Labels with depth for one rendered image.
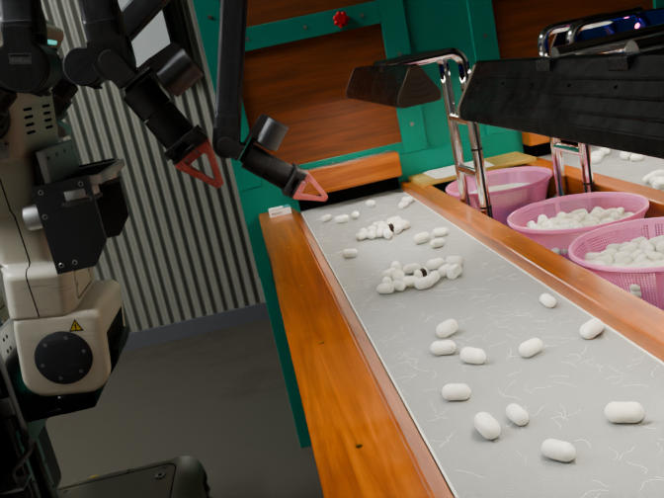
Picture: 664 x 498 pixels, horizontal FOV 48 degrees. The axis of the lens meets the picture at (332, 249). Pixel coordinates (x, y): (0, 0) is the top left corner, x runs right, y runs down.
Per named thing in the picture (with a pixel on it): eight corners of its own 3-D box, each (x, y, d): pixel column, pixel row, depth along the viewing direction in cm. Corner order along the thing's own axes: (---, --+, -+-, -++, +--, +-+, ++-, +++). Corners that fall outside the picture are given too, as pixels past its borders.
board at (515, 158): (421, 187, 203) (420, 183, 203) (408, 180, 217) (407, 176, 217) (537, 160, 206) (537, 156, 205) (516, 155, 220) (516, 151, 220)
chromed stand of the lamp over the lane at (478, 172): (419, 268, 164) (381, 61, 153) (399, 248, 183) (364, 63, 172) (502, 248, 165) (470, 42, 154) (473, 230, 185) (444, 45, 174)
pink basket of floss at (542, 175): (529, 230, 175) (523, 191, 172) (432, 231, 192) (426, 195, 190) (573, 200, 194) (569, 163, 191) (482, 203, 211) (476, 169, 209)
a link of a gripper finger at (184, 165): (237, 169, 129) (201, 125, 126) (236, 174, 122) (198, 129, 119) (207, 194, 129) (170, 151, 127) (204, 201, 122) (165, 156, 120)
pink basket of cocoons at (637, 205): (585, 288, 133) (579, 236, 131) (486, 266, 156) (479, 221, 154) (684, 244, 144) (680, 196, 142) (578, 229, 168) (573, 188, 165)
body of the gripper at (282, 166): (300, 166, 172) (272, 150, 170) (304, 172, 162) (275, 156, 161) (287, 191, 173) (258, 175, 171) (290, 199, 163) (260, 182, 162)
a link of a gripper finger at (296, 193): (331, 182, 174) (295, 163, 172) (335, 187, 167) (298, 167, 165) (316, 207, 175) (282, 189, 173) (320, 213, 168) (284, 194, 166)
